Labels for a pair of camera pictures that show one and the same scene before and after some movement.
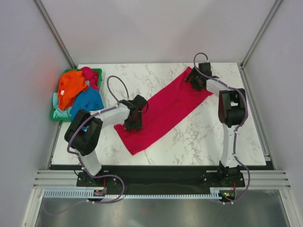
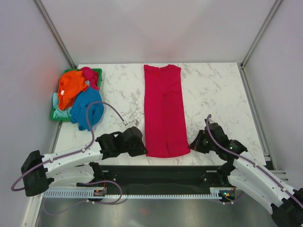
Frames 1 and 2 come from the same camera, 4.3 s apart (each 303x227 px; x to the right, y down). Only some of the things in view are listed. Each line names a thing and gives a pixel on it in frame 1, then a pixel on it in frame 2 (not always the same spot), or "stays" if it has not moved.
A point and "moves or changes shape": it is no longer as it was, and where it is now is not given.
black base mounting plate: (162, 178) stays
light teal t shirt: (57, 112) stays
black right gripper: (193, 73) to (196, 144)
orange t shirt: (71, 83) stays
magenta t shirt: (165, 105) moves or changes shape
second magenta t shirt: (92, 76) stays
